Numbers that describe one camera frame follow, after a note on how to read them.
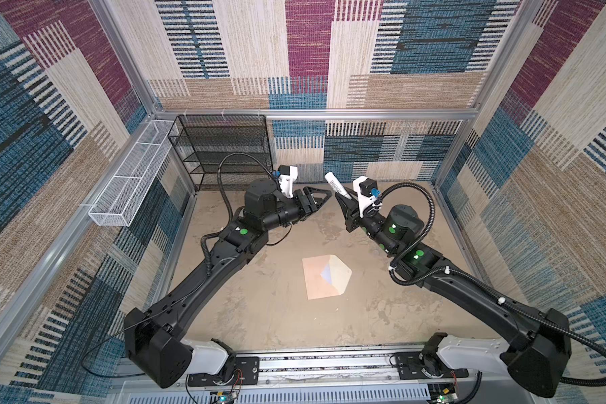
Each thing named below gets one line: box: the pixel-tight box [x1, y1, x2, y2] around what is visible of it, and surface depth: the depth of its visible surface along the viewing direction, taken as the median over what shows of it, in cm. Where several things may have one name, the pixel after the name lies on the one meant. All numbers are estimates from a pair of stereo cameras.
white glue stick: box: [324, 171, 353, 200], surface depth 67 cm
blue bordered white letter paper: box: [319, 264, 333, 286], surface depth 96 cm
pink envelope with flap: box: [302, 254, 353, 301], surface depth 95 cm
